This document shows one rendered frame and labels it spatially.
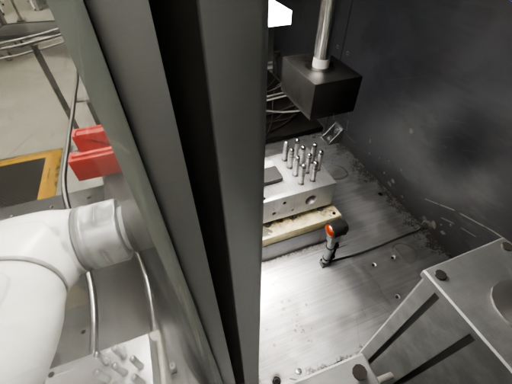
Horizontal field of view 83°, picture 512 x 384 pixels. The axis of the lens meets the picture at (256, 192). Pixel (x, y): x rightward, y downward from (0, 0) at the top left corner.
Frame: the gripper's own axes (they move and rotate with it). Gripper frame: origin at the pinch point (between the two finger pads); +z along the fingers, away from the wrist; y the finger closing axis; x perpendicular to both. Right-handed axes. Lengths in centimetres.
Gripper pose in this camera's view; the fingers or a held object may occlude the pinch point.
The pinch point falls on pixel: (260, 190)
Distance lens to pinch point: 46.0
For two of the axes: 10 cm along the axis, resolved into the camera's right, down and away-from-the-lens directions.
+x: -3.5, -6.7, 6.5
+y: -0.1, -7.0, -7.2
